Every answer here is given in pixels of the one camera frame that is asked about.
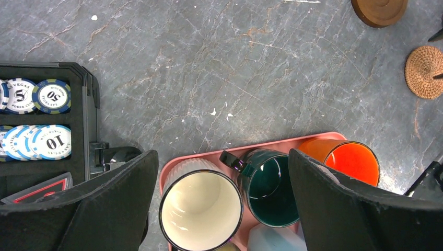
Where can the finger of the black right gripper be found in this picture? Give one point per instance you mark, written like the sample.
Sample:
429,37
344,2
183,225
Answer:
437,36
440,76

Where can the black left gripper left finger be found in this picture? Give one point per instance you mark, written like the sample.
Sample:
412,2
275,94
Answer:
108,212

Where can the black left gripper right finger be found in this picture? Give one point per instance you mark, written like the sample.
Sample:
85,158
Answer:
339,212

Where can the woven rattan coaster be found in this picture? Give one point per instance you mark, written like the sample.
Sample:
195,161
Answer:
422,67

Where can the orange mug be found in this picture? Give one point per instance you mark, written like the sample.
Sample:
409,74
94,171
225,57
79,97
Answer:
349,157

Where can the brown wooden coaster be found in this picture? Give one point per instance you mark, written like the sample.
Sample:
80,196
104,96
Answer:
379,13

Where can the red triangle dealer button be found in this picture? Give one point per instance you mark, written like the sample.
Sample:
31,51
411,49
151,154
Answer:
39,191

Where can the dark green mug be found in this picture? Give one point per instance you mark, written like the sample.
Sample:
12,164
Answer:
264,181

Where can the white ten poker chip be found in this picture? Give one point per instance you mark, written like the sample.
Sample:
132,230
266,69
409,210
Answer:
52,142

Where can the white ribbed black-rimmed mug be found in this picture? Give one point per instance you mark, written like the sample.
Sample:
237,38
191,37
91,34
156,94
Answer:
201,207

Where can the beige mug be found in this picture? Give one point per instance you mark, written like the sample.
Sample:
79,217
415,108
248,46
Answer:
229,247

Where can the black poker chip case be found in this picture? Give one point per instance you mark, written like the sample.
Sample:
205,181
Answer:
90,158

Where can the pink plastic tray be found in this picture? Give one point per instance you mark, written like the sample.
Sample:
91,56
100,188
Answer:
248,222

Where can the blue fifty poker chip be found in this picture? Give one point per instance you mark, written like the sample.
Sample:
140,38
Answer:
52,96

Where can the white five poker chip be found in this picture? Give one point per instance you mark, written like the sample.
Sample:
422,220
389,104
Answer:
20,96

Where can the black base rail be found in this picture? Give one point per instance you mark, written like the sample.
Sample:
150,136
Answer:
428,186

